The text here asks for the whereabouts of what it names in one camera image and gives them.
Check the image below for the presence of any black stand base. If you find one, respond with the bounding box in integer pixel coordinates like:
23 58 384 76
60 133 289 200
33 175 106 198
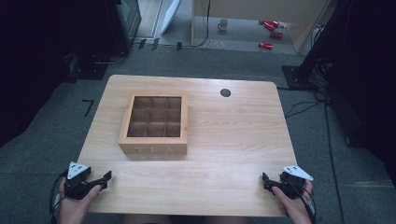
281 64 316 91

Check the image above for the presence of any person's left hand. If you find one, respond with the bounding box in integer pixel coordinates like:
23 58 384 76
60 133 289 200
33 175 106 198
59 181 103 224

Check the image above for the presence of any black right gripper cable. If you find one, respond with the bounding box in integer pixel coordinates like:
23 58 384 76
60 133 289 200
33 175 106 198
288 180 318 224

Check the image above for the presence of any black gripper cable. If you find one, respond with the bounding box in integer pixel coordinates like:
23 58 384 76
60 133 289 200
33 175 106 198
49 171 68 224
288 180 318 224

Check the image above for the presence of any wooden compartment tea box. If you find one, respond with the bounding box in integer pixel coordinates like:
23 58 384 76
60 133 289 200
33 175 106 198
118 91 189 156

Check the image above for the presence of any white curved panel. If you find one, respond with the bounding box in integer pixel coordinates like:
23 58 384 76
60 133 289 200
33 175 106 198
160 0 182 35

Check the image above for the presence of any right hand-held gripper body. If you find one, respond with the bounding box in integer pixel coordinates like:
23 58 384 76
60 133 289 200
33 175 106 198
277 164 314 201

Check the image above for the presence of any black hanging cable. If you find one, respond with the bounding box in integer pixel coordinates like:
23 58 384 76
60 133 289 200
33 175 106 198
181 0 211 49

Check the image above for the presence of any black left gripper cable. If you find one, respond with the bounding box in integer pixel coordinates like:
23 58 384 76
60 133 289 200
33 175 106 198
49 171 68 224

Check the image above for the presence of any person's right hand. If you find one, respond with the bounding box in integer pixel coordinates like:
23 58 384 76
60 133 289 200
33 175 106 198
271 179 314 224

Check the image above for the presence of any black floor cable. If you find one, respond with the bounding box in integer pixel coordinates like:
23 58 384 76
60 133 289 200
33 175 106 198
276 55 346 224

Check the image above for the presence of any dark monitor cabinet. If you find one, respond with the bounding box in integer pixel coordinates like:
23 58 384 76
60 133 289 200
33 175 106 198
104 0 143 54

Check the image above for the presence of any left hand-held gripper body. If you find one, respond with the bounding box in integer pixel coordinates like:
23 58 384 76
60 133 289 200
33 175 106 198
64 161 103 201

